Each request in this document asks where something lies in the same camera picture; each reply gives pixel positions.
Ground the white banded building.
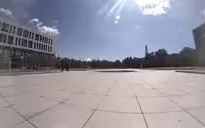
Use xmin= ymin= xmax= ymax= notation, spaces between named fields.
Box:
xmin=0 ymin=14 xmax=57 ymax=72

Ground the distant row of trees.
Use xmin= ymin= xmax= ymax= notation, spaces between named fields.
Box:
xmin=54 ymin=46 xmax=199 ymax=70

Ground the tall thin tower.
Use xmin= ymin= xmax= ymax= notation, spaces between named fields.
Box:
xmin=144 ymin=44 xmax=149 ymax=58

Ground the low round stone platform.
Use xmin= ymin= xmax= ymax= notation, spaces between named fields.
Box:
xmin=94 ymin=68 xmax=138 ymax=73

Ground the pale stone slab pavement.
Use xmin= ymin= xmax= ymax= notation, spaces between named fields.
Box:
xmin=0 ymin=68 xmax=205 ymax=128

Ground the group of people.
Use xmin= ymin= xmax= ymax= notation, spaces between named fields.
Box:
xmin=59 ymin=62 xmax=71 ymax=73

